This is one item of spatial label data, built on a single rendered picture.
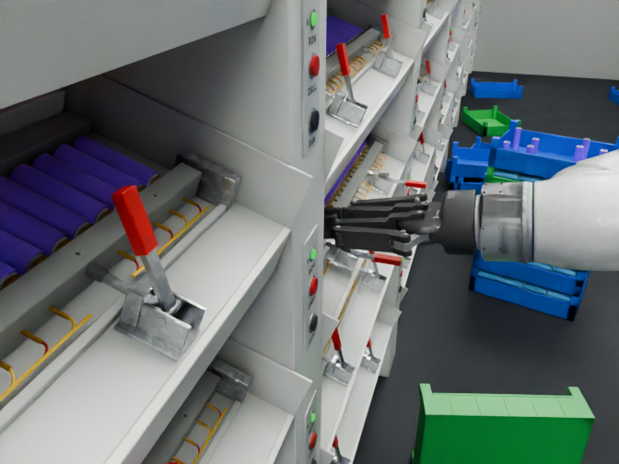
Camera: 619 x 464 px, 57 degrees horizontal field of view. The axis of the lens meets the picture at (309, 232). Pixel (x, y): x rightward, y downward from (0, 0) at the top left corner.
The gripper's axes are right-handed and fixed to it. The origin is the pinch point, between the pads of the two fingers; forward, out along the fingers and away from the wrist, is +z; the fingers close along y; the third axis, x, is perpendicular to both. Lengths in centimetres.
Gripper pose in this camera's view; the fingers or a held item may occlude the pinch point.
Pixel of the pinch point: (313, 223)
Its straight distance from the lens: 73.4
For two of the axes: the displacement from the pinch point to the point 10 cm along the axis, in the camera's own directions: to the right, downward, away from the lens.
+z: -9.3, 0.0, 3.6
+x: 1.6, 9.0, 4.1
